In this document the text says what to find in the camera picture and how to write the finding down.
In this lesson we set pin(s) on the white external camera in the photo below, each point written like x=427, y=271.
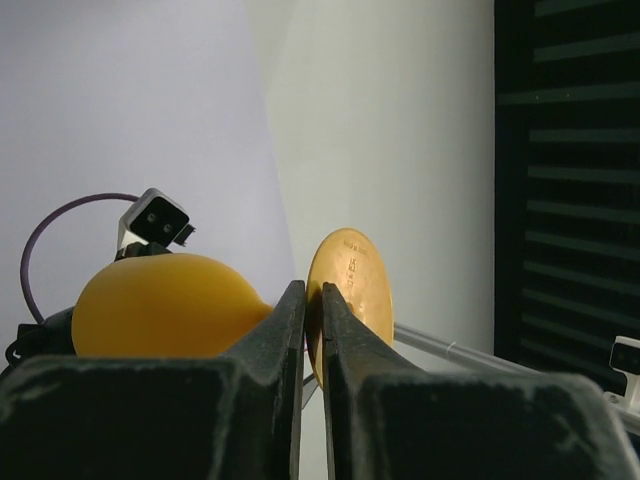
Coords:
x=625, y=359

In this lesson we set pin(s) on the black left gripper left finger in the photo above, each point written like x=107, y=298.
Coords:
x=236, y=416

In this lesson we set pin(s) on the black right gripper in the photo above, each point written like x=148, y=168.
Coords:
x=53, y=337

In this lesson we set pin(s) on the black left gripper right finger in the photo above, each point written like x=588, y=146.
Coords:
x=388, y=419

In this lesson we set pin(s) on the yellow wine glass front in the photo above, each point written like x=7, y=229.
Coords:
x=180, y=305

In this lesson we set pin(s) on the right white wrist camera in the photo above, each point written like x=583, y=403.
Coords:
x=151, y=224

